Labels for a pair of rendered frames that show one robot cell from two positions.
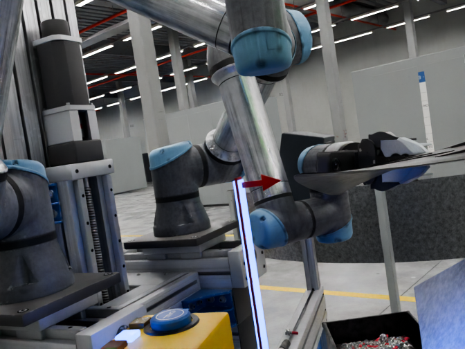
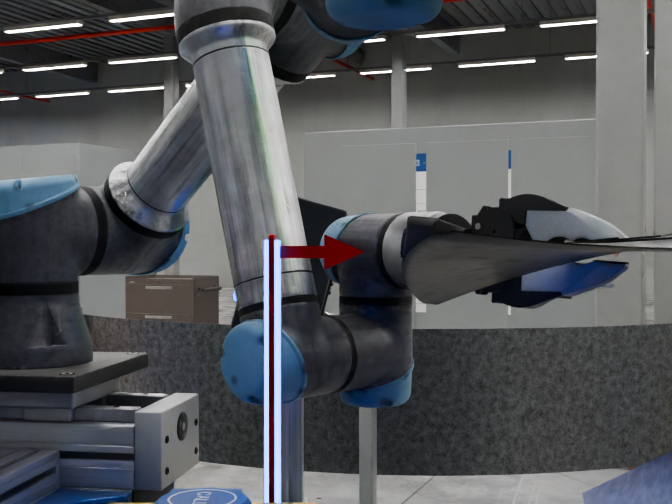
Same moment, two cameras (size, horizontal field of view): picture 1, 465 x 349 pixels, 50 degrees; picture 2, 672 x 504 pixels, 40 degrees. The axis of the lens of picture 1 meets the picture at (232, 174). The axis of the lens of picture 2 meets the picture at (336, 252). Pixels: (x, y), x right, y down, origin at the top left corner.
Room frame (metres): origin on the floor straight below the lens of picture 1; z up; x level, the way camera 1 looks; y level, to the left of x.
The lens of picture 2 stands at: (0.11, 0.15, 1.19)
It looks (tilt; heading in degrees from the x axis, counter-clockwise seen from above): 1 degrees down; 342
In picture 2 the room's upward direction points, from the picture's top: straight up
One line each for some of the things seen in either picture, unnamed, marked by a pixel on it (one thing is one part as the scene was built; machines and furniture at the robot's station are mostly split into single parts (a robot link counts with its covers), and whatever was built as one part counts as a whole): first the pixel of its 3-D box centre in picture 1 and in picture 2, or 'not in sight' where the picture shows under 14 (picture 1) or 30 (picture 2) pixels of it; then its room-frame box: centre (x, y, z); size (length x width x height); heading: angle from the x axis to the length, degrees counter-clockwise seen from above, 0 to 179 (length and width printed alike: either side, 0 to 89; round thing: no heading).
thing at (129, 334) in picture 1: (127, 336); not in sight; (0.46, 0.12, 1.08); 0.02 x 0.02 x 0.01; 72
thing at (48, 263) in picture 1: (25, 263); not in sight; (0.88, 0.38, 1.09); 0.15 x 0.15 x 0.10
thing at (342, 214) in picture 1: (324, 214); (365, 350); (0.99, -0.17, 1.08); 0.11 x 0.08 x 0.11; 120
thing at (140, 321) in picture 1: (140, 323); not in sight; (0.50, 0.11, 1.08); 0.02 x 0.02 x 0.01; 72
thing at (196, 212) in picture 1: (179, 212); (30, 321); (1.31, 0.15, 1.09); 0.15 x 0.15 x 0.10
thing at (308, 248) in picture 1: (308, 249); (291, 424); (1.23, -0.16, 0.96); 0.03 x 0.03 x 0.20; 72
